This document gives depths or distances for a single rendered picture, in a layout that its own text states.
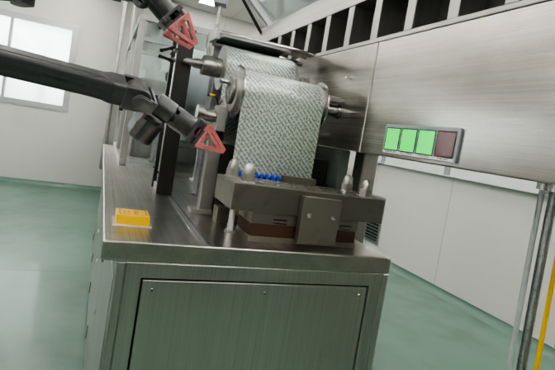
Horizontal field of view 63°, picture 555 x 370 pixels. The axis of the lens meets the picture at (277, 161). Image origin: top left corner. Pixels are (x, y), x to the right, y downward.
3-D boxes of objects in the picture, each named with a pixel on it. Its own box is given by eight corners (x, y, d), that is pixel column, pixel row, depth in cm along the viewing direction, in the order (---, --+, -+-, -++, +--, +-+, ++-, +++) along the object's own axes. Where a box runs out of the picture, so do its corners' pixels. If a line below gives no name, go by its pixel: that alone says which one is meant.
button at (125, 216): (114, 217, 104) (116, 207, 103) (145, 220, 106) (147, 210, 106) (115, 225, 97) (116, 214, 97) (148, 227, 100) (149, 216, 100)
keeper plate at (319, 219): (293, 240, 106) (301, 195, 105) (330, 244, 109) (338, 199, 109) (297, 244, 103) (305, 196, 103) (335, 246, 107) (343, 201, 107)
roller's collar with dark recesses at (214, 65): (198, 74, 147) (201, 55, 147) (216, 78, 149) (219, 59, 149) (202, 73, 141) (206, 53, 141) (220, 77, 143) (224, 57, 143)
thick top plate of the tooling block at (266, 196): (213, 196, 114) (217, 173, 114) (349, 211, 129) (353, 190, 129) (230, 209, 99) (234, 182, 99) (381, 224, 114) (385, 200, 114)
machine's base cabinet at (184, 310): (88, 268, 324) (106, 149, 319) (177, 271, 348) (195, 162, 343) (50, 678, 90) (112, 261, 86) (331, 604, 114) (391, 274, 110)
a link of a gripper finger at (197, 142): (218, 163, 111) (187, 141, 108) (212, 160, 118) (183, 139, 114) (234, 141, 112) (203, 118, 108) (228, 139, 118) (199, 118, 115)
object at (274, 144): (230, 176, 119) (240, 106, 118) (309, 186, 128) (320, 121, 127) (230, 176, 119) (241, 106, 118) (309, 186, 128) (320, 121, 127)
